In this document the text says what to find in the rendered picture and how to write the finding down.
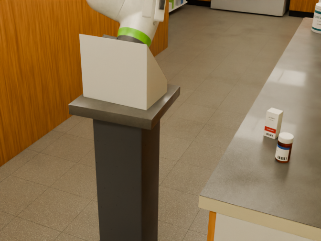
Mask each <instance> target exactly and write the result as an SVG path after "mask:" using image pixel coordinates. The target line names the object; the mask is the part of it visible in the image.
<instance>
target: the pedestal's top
mask: <svg viewBox="0 0 321 241"><path fill-rule="evenodd" d="M179 95H180V86H177V85H171V84H167V93H165V94H164V95H163V96H162V97H161V98H160V99H159V100H157V101H156V102H155V103H154V104H153V105H152V106H151V107H150V108H148V109H147V110H142V109H137V108H133V107H129V106H124V105H120V104H116V103H111V102H106V101H102V100H98V99H92V98H87V97H84V96H83V94H82V95H80V96H79V97H78V98H76V99H75V100H74V101H72V102H71V103H70V104H68V107H69V114H71V115H76V116H81V117H86V118H91V119H96V120H101V121H108V122H113V123H118V124H123V125H128V126H133V127H138V128H143V129H148V130H152V129H153V127H154V126H155V125H156V124H157V122H158V121H159V120H160V119H161V117H162V116H163V115H164V114H165V112H166V111H167V110H168V109H169V108H170V106H171V105H172V104H173V103H174V101H175V100H176V99H177V98H178V96H179Z"/></svg>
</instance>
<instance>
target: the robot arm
mask: <svg viewBox="0 0 321 241"><path fill-rule="evenodd" d="M86 1H87V4H88V5H89V6H90V7H91V8H92V9H93V10H95V11H97V12H99V13H101V14H103V15H105V16H107V17H109V18H111V19H113V20H115V21H117V22H118V23H119V24H120V27H119V30H118V36H117V37H114V36H110V35H106V34H104V35H103V36H102V37H103V38H109V39H115V40H121V41H127V42H133V43H139V44H146V45H147V46H148V47H149V46H150V45H151V43H152V40H153V38H154V35H155V32H156V30H157V27H158V25H159V22H163V20H164V13H165V5H166V0H86Z"/></svg>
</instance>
